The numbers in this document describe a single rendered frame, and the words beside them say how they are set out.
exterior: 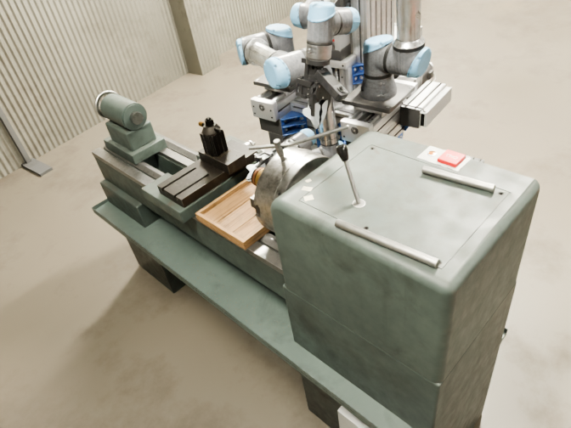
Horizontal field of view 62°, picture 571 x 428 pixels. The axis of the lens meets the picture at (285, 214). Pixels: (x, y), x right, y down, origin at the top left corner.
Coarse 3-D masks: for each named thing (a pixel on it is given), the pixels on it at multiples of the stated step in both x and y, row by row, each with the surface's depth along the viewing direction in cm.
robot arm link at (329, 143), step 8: (304, 48) 175; (328, 112) 187; (328, 120) 189; (320, 128) 192; (328, 128) 191; (328, 136) 193; (336, 136) 195; (328, 144) 195; (336, 144) 196; (328, 152) 197
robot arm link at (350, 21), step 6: (342, 12) 137; (348, 12) 139; (354, 12) 141; (342, 18) 136; (348, 18) 138; (354, 18) 140; (342, 24) 137; (348, 24) 139; (354, 24) 141; (342, 30) 139; (348, 30) 141; (354, 30) 144
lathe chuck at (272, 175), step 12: (276, 156) 157; (288, 156) 156; (300, 156) 155; (264, 168) 156; (276, 168) 154; (288, 168) 152; (264, 180) 155; (276, 180) 152; (264, 192) 154; (264, 204) 155; (264, 216) 158
